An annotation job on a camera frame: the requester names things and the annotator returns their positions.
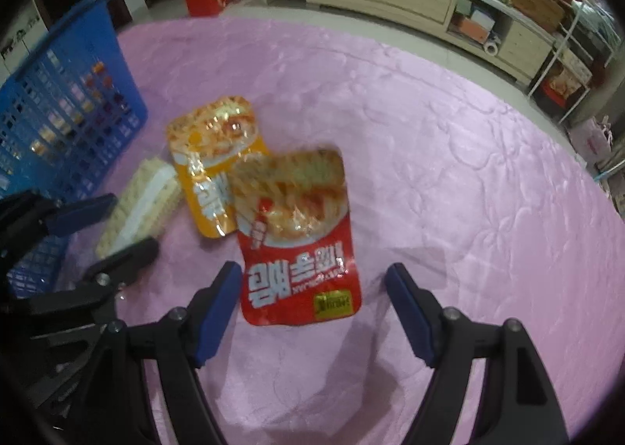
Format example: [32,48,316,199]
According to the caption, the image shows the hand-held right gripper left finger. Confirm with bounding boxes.
[73,260,244,445]

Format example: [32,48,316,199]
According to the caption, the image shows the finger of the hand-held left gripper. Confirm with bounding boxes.
[20,237,161,338]
[0,190,118,250]

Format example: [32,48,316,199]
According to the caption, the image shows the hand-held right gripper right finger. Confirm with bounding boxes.
[385,263,570,445]

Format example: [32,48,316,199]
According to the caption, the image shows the clear cracker pack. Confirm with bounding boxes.
[94,157,182,260]

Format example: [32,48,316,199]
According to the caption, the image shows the red noodle snack packet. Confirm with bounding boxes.
[230,147,363,326]

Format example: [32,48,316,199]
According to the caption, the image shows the blue plastic basket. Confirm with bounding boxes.
[0,0,148,299]

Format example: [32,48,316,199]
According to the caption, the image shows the orange noodle snack packet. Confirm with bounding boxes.
[166,96,270,238]

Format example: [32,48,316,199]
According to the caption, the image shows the pink quilted cloth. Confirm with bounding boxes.
[49,3,625,445]

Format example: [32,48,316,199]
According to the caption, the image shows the pink plastic bag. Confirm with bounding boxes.
[569,115,613,167]

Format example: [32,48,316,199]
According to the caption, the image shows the orange box in cabinet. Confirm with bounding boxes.
[449,15,494,43]

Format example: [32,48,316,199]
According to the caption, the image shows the white metal rack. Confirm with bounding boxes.
[527,0,623,126]

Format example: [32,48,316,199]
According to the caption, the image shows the brown cardboard box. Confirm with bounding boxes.
[503,0,564,33]

